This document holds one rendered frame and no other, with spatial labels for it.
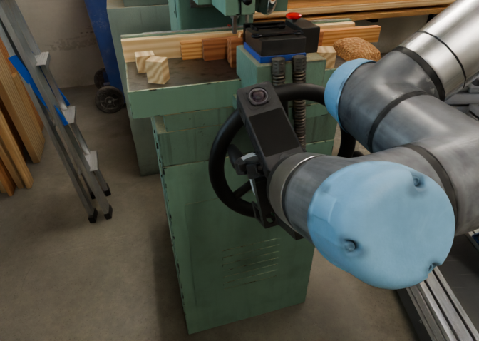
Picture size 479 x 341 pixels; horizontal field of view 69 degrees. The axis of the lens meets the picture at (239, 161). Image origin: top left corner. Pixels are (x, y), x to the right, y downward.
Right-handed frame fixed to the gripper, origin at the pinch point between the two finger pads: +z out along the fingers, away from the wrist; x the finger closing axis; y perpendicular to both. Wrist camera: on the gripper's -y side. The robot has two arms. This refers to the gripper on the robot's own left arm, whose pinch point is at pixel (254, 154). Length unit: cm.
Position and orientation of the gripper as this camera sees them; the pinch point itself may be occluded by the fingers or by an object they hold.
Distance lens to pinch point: 53.9
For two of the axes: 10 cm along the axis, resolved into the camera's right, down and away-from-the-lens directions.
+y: 2.2, 9.7, 1.3
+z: -1.9, -0.9, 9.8
